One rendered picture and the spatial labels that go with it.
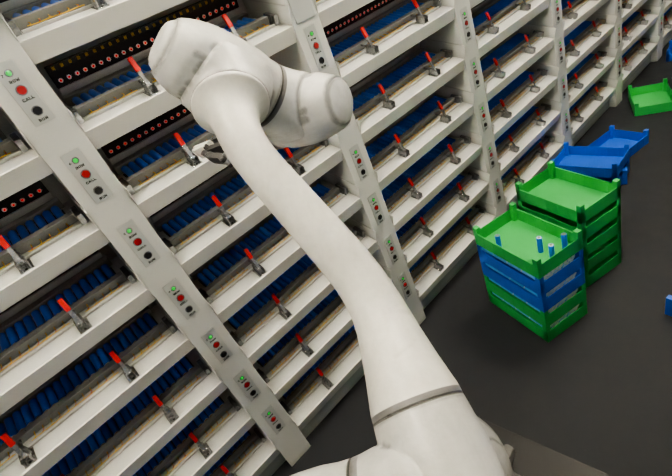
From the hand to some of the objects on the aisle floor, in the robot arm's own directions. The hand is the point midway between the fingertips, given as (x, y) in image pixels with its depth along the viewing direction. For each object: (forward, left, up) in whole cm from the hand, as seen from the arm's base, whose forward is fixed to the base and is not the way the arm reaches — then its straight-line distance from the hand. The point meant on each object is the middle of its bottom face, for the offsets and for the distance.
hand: (205, 149), depth 92 cm
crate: (-17, -81, -115) cm, 142 cm away
